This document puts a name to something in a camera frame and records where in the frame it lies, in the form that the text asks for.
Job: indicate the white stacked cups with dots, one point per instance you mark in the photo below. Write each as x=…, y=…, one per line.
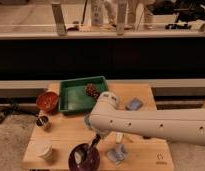
x=43, y=149

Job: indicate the wooden board table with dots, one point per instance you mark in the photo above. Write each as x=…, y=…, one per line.
x=66, y=132

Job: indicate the red bowl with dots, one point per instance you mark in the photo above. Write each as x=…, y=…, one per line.
x=47, y=101

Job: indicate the blue grey cloth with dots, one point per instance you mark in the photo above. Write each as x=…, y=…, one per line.
x=117, y=154

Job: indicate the green plastic tray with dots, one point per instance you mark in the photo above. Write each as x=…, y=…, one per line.
x=73, y=98

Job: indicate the purple bowl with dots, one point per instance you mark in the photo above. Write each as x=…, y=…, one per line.
x=91, y=163

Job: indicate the blue sponge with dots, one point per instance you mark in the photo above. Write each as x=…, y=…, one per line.
x=134, y=104

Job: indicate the brown pine cone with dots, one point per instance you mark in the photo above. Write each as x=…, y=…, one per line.
x=92, y=91

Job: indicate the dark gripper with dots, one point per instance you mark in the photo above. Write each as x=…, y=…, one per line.
x=96, y=140

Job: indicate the white dish brush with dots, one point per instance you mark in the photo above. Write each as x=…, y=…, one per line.
x=80, y=155

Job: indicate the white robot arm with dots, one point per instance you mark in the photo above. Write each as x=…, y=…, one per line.
x=177, y=125

